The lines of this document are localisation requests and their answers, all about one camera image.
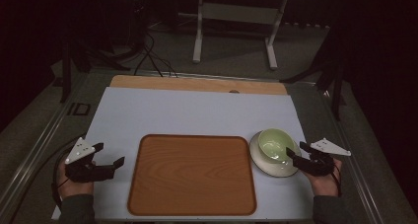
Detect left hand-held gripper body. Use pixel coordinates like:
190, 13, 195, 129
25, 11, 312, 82
64, 136, 116, 184

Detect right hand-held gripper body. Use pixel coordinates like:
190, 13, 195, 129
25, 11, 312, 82
295, 137, 352, 178

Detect pale green cup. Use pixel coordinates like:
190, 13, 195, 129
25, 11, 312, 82
256, 127, 296, 164

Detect pale green bowl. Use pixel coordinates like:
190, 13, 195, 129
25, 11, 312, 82
249, 131, 302, 179

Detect brown wooden tray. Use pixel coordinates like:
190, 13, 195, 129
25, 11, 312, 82
126, 133, 257, 217

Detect person's left hand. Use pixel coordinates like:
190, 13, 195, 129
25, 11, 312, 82
56, 158, 97, 200

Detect person's right hand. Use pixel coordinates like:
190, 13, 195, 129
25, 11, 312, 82
303, 158, 343, 197

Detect black tripod stand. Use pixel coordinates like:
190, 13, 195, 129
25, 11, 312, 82
280, 30, 348, 121
58, 36, 132, 104

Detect white table mat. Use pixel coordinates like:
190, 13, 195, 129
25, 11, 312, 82
50, 86, 314, 222

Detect white metal stand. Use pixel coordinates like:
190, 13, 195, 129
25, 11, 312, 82
192, 0, 290, 71

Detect metal floor rail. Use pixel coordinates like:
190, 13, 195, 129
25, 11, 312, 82
0, 72, 90, 215
318, 89, 384, 224

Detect black floor cables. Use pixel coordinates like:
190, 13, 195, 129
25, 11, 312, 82
132, 30, 178, 79

